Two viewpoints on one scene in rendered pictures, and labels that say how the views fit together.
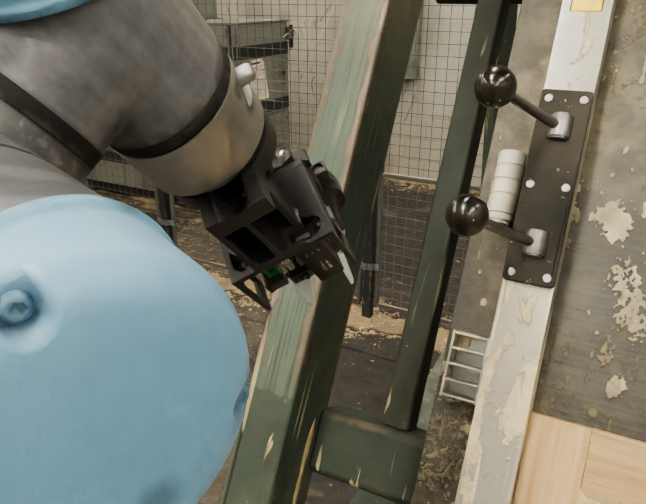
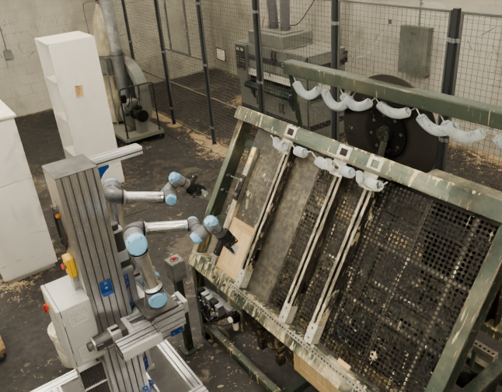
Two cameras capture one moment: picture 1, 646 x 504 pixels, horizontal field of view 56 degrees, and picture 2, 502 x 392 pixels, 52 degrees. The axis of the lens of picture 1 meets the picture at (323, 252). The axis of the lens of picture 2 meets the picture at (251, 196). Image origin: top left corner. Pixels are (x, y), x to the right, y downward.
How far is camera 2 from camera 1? 3.44 m
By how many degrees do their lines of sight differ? 26
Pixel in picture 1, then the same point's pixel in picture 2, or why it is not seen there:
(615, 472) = (238, 224)
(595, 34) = (248, 167)
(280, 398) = (209, 210)
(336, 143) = (221, 175)
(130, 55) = (178, 183)
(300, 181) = (196, 187)
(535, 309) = (235, 203)
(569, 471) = (235, 224)
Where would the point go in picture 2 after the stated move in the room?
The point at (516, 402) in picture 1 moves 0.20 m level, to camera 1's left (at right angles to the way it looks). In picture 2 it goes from (231, 215) to (207, 210)
